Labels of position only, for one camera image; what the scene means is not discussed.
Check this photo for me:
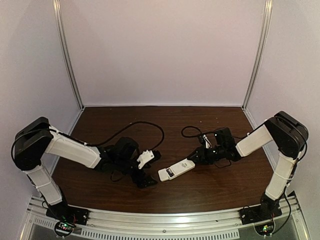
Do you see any white remote control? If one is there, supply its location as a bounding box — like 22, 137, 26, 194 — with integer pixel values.
167, 158, 196, 180

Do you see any white battery cover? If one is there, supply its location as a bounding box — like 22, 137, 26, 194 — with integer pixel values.
158, 168, 171, 182

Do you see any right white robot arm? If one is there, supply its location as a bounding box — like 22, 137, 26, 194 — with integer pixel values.
187, 111, 309, 208

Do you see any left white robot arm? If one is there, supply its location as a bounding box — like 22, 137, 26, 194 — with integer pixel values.
10, 117, 158, 206

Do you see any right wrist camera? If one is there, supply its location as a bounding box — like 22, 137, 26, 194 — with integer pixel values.
198, 134, 212, 149

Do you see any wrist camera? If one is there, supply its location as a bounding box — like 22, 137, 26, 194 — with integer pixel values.
136, 150, 162, 170
198, 134, 212, 149

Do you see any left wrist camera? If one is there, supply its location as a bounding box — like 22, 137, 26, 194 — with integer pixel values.
136, 150, 162, 170

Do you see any right black camera cable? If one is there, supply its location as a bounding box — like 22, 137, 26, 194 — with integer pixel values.
181, 125, 248, 141

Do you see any black camera cable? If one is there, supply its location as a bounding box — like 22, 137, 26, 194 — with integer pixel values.
181, 125, 248, 141
10, 121, 166, 161

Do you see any left black camera cable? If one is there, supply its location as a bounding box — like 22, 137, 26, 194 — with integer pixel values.
10, 121, 166, 161

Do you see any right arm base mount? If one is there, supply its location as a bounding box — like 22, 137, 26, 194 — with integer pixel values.
238, 193, 282, 238

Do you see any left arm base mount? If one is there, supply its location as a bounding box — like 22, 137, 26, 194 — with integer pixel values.
43, 189, 90, 239

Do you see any front aluminium rail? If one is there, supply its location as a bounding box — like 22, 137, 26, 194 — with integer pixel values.
24, 194, 308, 240

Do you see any right aluminium frame post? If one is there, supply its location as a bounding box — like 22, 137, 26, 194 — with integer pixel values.
242, 0, 273, 111

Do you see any aluminium frame post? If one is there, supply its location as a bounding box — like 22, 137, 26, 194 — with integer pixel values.
52, 0, 85, 110
242, 0, 273, 111

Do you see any left aluminium frame post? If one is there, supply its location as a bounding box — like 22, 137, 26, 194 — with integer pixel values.
52, 0, 85, 110

